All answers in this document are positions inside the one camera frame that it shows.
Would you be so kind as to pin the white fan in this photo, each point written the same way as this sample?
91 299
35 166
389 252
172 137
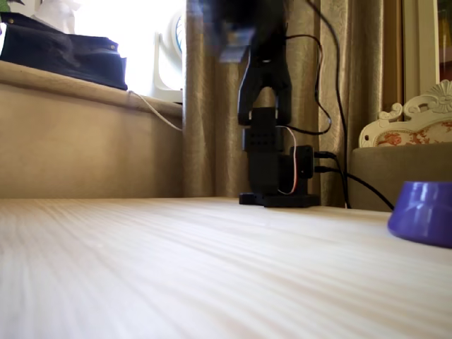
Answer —
169 53

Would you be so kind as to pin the beige patterned curtain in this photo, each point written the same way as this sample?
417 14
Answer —
367 70

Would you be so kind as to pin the beige sofa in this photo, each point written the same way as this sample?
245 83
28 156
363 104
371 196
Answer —
88 148

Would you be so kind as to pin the black bag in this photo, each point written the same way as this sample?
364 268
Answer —
60 56

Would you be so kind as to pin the ornate white headboard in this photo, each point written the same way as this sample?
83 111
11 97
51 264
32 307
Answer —
413 123

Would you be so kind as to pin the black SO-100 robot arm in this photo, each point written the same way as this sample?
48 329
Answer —
268 88

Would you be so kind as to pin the olive upholstered armrest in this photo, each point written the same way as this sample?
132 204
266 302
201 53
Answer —
395 166

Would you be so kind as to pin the purple plastic bowl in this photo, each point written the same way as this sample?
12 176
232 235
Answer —
423 215

